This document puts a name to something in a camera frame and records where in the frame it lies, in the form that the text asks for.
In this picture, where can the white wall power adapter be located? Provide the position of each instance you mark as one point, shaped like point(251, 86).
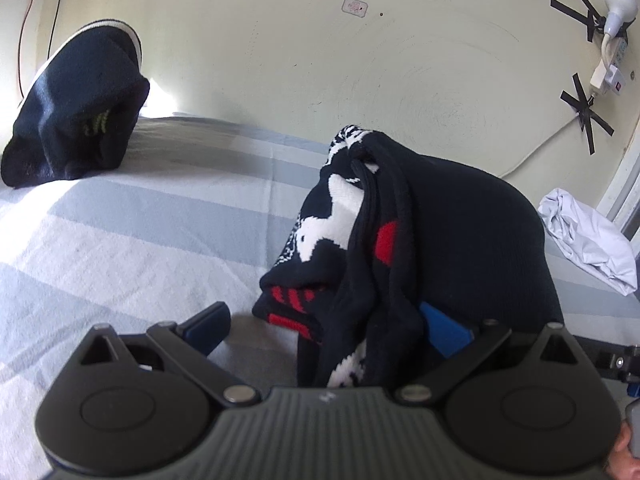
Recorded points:
point(607, 72)

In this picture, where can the navy reindeer print sweater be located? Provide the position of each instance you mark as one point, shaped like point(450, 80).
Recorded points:
point(475, 240)

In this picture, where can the white light bulb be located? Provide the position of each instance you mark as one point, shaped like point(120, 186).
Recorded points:
point(617, 5)

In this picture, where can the crumpled white cloth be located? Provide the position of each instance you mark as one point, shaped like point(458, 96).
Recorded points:
point(590, 240)

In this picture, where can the white door frame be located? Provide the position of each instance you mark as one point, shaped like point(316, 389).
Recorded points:
point(620, 195)

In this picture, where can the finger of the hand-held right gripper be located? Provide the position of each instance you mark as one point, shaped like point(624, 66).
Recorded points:
point(605, 357)

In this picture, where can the small wall sticker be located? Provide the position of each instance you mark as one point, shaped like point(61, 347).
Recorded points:
point(355, 6)

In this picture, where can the person's right hand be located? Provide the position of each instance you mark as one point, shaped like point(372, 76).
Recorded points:
point(625, 460)

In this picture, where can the folded dark navy garment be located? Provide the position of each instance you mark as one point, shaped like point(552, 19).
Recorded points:
point(75, 110)

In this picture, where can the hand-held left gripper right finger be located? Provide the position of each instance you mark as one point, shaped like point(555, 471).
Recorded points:
point(445, 332)

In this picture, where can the striped grey white bedsheet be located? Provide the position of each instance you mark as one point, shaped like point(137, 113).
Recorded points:
point(150, 240)

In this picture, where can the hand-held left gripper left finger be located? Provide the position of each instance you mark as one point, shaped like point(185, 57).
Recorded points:
point(207, 330)

